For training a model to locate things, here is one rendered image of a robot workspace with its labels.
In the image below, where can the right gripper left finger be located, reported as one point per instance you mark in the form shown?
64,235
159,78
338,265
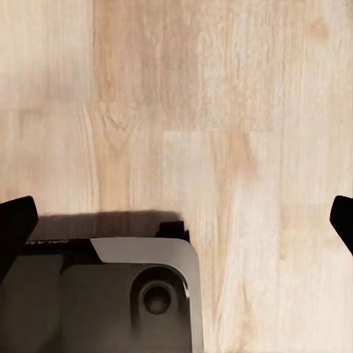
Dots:
18,218

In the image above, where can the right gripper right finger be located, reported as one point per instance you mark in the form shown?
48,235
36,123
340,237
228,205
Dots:
341,218

